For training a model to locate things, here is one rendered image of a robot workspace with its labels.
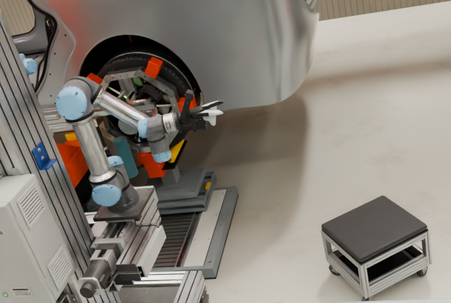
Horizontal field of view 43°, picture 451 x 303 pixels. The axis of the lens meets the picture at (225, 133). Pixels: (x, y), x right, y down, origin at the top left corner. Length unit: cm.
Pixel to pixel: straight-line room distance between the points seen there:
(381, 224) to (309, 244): 62
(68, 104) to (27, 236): 51
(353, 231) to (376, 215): 16
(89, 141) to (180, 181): 161
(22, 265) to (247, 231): 173
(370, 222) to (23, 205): 166
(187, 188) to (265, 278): 88
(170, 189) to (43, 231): 168
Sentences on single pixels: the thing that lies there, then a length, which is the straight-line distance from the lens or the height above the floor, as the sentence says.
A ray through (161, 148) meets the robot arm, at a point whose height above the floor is 113.
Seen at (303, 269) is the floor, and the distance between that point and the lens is 327.
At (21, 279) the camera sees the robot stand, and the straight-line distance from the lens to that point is 233.
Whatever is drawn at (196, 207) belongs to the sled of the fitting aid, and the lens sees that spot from 376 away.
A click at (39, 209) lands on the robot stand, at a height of 111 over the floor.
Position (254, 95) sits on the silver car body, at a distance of 335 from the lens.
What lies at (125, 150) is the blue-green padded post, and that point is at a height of 67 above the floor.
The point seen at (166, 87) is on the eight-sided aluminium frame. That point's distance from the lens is 333.
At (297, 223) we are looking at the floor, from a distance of 360.
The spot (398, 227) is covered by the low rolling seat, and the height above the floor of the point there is 34.
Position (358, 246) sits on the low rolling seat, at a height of 34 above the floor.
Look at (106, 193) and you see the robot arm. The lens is 241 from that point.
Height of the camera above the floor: 214
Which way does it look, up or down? 26 degrees down
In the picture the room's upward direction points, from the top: 14 degrees counter-clockwise
